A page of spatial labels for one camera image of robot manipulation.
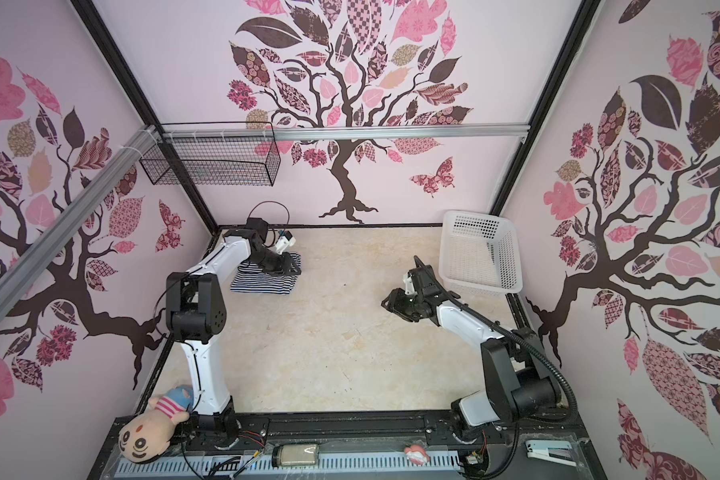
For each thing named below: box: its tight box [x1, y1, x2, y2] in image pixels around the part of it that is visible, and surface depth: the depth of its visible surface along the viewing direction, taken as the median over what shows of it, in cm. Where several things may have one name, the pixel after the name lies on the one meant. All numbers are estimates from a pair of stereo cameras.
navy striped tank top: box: [230, 253, 302, 295], surface depth 102 cm
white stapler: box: [525, 440, 577, 467], surface depth 71 cm
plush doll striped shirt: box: [118, 386, 195, 463], surface depth 69 cm
